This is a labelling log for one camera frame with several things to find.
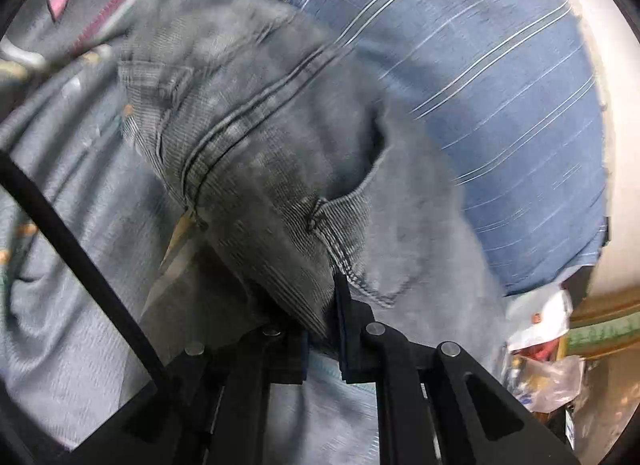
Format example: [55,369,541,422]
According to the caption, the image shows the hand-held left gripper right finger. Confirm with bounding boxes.
[332,272,581,465]

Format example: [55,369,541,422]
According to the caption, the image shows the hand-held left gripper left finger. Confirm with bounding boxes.
[60,325,309,465]

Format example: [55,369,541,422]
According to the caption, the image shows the grey corduroy pants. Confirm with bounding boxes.
[117,0,511,381]

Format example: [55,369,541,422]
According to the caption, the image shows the white paper bag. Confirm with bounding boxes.
[504,289,574,352]

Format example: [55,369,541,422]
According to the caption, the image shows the clear plastic bag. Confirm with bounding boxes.
[509,352,587,413]

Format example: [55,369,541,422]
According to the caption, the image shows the grey patterned bed sheet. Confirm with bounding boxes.
[0,0,381,465]

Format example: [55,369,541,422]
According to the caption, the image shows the blue plaid pillow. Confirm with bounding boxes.
[289,0,610,297]

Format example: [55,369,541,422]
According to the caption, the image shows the black cable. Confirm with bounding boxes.
[0,150,168,392]

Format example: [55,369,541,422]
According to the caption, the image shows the green wooden rail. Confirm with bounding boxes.
[569,295,640,362]

